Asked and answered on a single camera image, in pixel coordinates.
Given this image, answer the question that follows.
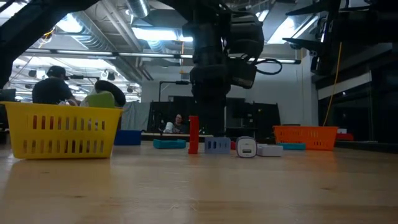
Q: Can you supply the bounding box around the light blue wall charger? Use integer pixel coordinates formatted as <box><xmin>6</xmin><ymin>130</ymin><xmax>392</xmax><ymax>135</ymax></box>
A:
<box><xmin>204</xmin><ymin>137</ymin><xmax>231</xmax><ymax>154</ymax></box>

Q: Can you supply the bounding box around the yellow plastic basket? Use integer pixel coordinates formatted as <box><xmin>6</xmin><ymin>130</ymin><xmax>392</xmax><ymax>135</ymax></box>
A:
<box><xmin>0</xmin><ymin>101</ymin><xmax>123</xmax><ymax>160</ymax></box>

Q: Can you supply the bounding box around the long linear light bar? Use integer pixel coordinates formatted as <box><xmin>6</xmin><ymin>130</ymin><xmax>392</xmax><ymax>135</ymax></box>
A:
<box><xmin>24</xmin><ymin>48</ymin><xmax>302</xmax><ymax>65</ymax></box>

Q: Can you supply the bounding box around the round silver air duct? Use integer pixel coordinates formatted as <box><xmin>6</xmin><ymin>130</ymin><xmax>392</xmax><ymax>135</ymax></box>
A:
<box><xmin>126</xmin><ymin>0</ymin><xmax>150</xmax><ymax>19</ymax></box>

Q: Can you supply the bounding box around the teal rectangular case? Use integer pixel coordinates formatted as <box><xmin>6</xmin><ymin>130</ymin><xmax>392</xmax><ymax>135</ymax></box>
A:
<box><xmin>152</xmin><ymin>139</ymin><xmax>187</xmax><ymax>149</ymax></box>
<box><xmin>281</xmin><ymin>142</ymin><xmax>307</xmax><ymax>151</ymax></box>

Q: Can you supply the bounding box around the white USB wall charger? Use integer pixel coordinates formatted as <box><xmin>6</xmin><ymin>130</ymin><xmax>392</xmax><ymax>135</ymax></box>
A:
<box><xmin>236</xmin><ymin>136</ymin><xmax>258</xmax><ymax>159</ymax></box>

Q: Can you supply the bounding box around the yellow hanging cable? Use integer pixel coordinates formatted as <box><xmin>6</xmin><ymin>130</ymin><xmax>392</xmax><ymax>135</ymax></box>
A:
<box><xmin>322</xmin><ymin>41</ymin><xmax>343</xmax><ymax>127</ymax></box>

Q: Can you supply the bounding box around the green white wall charger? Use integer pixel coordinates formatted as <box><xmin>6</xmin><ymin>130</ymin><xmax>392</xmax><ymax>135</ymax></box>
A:
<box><xmin>84</xmin><ymin>91</ymin><xmax>116</xmax><ymax>109</ymax></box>

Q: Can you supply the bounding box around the orange plastic basket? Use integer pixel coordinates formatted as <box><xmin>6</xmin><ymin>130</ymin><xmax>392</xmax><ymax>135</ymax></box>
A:
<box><xmin>272</xmin><ymin>125</ymin><xmax>339</xmax><ymax>151</ymax></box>

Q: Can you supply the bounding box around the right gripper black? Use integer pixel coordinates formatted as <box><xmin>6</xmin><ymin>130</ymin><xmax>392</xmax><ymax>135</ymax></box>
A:
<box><xmin>282</xmin><ymin>0</ymin><xmax>374</xmax><ymax>75</ymax></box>

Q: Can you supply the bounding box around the grey cloth cover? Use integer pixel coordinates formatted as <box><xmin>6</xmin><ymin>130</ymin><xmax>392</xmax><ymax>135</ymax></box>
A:
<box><xmin>119</xmin><ymin>101</ymin><xmax>152</xmax><ymax>131</ymax></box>

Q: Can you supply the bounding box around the black aluminium table frame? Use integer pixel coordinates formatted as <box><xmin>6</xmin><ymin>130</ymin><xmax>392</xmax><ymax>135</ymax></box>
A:
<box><xmin>120</xmin><ymin>133</ymin><xmax>398</xmax><ymax>154</ymax></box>

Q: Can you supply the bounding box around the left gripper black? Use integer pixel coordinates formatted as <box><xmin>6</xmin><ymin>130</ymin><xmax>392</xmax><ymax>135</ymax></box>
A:
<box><xmin>189</xmin><ymin>63</ymin><xmax>233</xmax><ymax>138</ymax></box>

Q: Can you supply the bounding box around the person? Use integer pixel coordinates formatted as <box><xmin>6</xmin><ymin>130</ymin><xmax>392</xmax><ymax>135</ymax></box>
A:
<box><xmin>172</xmin><ymin>113</ymin><xmax>190</xmax><ymax>134</ymax></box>
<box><xmin>32</xmin><ymin>65</ymin><xmax>80</xmax><ymax>106</ymax></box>

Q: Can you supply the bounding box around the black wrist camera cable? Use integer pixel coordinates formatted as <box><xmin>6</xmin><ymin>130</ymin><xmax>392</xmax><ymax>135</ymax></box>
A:
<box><xmin>248</xmin><ymin>58</ymin><xmax>283</xmax><ymax>76</ymax></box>

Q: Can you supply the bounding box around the dark blue rectangular block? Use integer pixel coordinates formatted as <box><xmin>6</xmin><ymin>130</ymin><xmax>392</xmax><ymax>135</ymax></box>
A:
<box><xmin>114</xmin><ymin>129</ymin><xmax>142</xmax><ymax>146</ymax></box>

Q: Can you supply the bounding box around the red dual USB charger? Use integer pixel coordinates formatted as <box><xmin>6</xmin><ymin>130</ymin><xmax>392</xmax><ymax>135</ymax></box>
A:
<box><xmin>32</xmin><ymin>115</ymin><xmax>54</xmax><ymax>130</ymax></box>

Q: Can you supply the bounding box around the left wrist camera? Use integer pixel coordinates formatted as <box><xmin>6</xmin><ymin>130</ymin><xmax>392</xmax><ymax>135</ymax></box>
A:
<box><xmin>229</xmin><ymin>57</ymin><xmax>258</xmax><ymax>90</ymax></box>

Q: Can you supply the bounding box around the red slim rectangular block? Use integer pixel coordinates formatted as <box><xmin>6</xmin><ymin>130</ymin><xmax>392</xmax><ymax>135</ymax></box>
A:
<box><xmin>188</xmin><ymin>115</ymin><xmax>200</xmax><ymax>155</ymax></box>

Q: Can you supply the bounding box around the black equipment station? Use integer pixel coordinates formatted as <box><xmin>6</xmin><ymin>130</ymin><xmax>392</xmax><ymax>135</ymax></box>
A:
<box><xmin>146</xmin><ymin>95</ymin><xmax>281</xmax><ymax>139</ymax></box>

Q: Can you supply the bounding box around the white rectangular case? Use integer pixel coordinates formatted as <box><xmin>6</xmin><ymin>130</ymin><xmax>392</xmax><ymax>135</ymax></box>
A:
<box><xmin>257</xmin><ymin>143</ymin><xmax>284</xmax><ymax>157</ymax></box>

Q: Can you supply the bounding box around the black monitor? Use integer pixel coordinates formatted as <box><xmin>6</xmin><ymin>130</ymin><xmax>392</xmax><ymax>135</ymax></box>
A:
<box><xmin>0</xmin><ymin>88</ymin><xmax>17</xmax><ymax>102</ymax></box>

